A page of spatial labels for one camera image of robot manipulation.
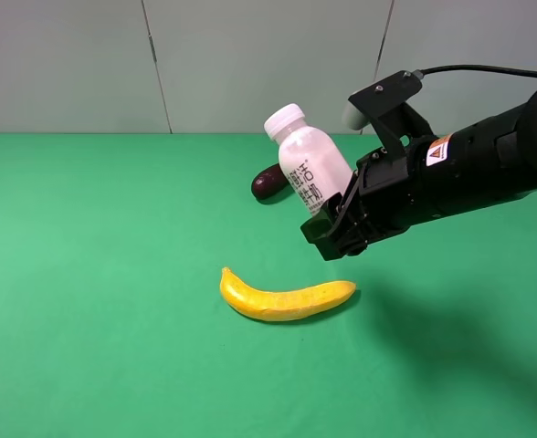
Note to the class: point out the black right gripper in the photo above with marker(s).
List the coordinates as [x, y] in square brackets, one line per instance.
[385, 197]

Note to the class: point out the white milk bottle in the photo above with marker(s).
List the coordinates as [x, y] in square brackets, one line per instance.
[308, 157]

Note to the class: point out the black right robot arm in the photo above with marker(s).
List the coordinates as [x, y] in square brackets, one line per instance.
[490, 162]

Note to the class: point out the purple eggplant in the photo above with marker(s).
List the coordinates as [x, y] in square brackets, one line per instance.
[268, 183]

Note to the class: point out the yellow banana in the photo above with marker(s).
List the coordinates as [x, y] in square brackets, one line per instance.
[282, 306]

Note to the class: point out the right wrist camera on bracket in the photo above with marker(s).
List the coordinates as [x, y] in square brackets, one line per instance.
[383, 105]

